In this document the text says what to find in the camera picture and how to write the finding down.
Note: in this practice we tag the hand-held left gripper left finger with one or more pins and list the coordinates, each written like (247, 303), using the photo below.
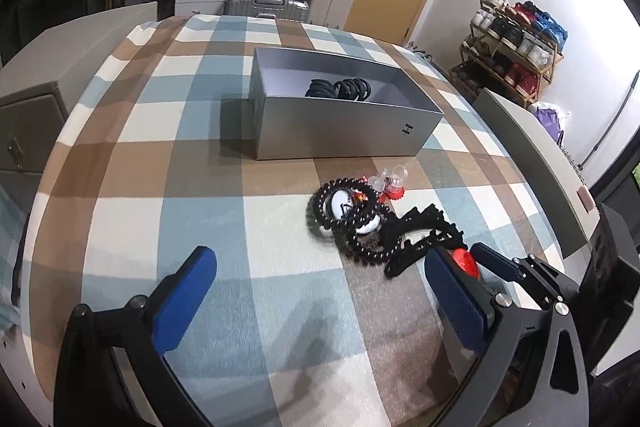
(185, 302)

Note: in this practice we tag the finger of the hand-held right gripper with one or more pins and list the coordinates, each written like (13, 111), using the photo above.
(495, 259)

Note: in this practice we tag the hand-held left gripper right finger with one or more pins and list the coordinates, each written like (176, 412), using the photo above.
(455, 302)

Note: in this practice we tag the black toothed hair claw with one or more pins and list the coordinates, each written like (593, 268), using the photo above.
(440, 219)

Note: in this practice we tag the clear red hair clip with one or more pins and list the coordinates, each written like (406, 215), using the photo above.
(395, 187)

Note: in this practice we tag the grey cardboard box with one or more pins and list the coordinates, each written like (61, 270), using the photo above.
(340, 132)

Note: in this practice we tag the dark cabinet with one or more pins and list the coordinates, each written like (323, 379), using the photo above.
(615, 187)

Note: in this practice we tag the grey bed footboard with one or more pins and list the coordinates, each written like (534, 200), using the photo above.
(530, 147)

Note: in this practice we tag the white round compact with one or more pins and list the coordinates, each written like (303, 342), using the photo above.
(345, 207)

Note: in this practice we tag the checkered blanket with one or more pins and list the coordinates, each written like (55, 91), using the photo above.
(150, 157)

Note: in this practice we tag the purple bag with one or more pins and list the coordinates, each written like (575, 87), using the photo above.
(547, 119)

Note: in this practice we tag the long black stick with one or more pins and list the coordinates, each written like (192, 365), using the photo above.
(612, 122)

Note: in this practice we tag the shoes on floor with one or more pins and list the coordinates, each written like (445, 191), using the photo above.
(417, 49)

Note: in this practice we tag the silver suitcase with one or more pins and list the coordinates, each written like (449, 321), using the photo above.
(270, 7)

